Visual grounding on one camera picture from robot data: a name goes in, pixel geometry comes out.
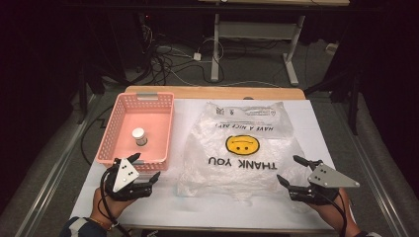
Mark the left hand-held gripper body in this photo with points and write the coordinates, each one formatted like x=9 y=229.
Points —
x=125 y=176

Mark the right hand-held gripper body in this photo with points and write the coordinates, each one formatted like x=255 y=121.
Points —
x=329 y=177

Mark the pink plastic basket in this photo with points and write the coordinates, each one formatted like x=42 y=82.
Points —
x=154 y=123

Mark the clear plastic smiley bag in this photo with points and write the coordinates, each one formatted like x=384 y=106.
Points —
x=230 y=174

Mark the person's right hand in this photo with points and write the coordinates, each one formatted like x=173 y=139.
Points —
x=337 y=214

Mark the person's left hand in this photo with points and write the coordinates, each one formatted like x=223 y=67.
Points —
x=105 y=209

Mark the white board mat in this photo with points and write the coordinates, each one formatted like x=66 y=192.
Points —
x=197 y=214

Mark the wooden table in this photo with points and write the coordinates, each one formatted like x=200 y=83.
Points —
x=214 y=92

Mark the white floor box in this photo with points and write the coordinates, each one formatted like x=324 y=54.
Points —
x=332 y=48

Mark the white power adapter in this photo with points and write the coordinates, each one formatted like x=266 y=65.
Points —
x=197 y=56

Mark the metal floor rail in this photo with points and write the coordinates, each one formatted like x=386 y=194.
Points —
x=375 y=177
x=52 y=177

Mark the white metal desk frame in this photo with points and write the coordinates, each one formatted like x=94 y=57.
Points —
x=257 y=29

